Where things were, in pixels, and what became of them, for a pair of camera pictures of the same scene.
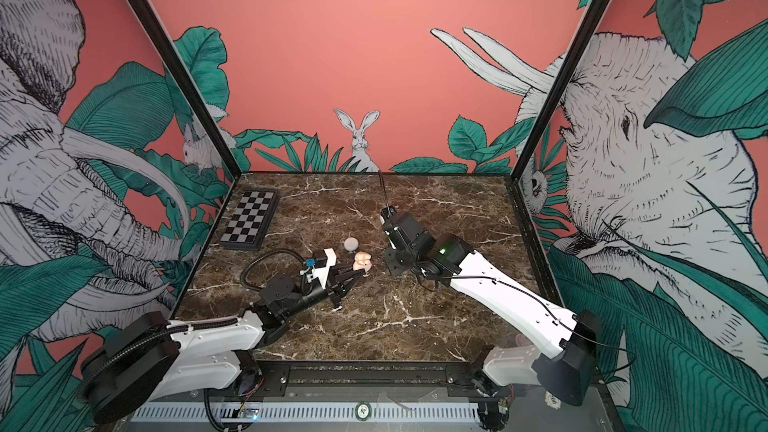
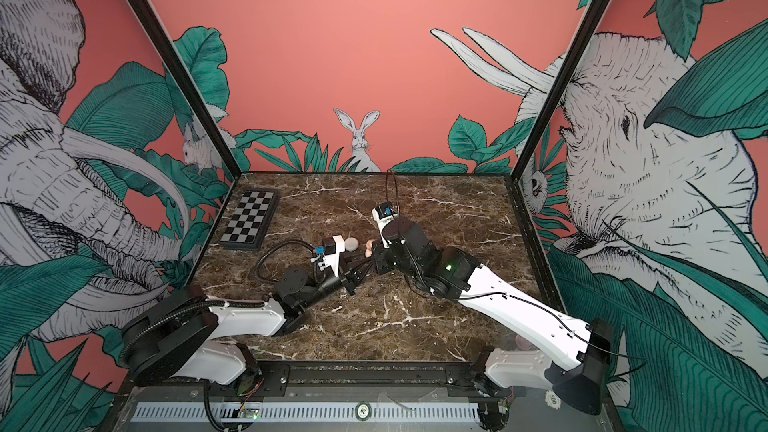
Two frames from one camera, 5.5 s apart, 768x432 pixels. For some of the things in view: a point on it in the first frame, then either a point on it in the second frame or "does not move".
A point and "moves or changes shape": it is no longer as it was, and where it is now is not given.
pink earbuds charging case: [362, 260] moves or changes shape
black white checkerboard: [250, 220] does not move
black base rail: [362, 382] does not move
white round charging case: [351, 244] does not move
